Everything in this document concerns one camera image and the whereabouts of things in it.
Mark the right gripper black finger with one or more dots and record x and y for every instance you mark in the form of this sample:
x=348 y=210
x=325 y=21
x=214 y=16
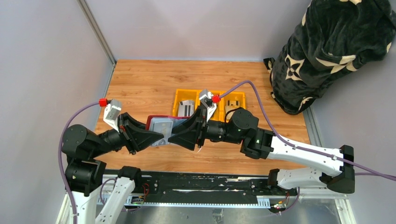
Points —
x=188 y=138
x=196 y=118

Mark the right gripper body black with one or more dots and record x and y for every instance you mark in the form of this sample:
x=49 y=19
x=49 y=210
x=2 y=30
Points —
x=204 y=129

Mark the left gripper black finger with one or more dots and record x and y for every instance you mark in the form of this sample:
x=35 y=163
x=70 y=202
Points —
x=128 y=120
x=143 y=138

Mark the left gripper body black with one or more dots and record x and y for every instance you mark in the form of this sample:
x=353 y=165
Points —
x=126 y=133

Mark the red card holder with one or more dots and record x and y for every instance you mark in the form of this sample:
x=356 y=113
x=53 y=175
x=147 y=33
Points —
x=176 y=120

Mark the silver VIP credit card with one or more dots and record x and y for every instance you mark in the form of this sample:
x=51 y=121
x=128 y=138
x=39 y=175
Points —
x=164 y=128

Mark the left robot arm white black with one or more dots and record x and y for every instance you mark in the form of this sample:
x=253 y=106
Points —
x=84 y=174

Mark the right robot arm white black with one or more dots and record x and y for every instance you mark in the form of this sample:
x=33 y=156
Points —
x=323 y=167

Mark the white striped cards stack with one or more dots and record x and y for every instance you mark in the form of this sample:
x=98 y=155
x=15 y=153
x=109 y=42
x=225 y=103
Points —
x=186 y=108

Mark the gold cards stack in bin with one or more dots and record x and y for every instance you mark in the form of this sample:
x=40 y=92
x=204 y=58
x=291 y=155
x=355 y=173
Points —
x=231 y=104

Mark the middle yellow bin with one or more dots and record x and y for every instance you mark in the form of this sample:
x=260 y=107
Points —
x=217 y=100

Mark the right yellow bin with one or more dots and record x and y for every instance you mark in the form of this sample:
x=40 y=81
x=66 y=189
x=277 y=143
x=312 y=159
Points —
x=235 y=95

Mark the black patterned blanket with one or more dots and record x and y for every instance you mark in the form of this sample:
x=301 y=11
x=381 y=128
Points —
x=333 y=39

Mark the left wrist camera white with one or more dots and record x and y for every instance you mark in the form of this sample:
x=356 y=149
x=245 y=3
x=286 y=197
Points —
x=111 y=113

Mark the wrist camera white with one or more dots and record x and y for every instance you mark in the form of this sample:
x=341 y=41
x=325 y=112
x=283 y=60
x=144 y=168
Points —
x=111 y=113
x=205 y=98

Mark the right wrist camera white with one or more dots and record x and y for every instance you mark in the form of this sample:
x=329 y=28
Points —
x=205 y=98

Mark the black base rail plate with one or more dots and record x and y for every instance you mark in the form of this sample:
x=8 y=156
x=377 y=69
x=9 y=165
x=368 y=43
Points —
x=197 y=189

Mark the aluminium frame post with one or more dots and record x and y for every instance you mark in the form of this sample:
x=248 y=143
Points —
x=97 y=31

